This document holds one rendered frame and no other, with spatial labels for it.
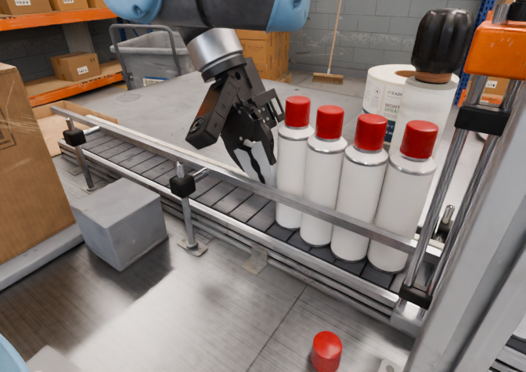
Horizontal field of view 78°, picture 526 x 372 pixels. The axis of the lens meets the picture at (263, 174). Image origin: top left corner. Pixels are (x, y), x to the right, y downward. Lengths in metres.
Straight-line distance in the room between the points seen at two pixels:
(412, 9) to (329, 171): 4.41
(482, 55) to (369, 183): 0.19
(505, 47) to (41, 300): 0.59
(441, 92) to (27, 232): 0.71
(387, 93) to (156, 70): 2.02
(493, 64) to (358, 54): 4.68
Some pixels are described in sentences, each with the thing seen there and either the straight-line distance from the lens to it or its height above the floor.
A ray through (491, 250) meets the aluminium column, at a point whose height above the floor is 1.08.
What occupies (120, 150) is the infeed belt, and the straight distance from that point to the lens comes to 0.82.
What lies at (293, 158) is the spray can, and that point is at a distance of 0.44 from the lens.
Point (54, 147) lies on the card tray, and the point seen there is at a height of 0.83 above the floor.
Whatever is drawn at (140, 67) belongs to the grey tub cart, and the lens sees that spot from 2.63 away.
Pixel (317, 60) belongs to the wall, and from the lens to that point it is 5.10.
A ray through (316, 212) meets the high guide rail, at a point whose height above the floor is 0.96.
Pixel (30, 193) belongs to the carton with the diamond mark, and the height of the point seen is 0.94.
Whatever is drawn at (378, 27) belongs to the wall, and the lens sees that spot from 4.84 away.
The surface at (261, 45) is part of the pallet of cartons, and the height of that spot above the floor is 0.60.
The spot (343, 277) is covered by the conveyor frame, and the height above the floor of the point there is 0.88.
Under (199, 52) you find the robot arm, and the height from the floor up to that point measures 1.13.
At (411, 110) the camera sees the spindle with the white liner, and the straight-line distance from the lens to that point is 0.64.
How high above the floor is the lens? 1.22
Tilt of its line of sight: 31 degrees down
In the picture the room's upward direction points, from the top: straight up
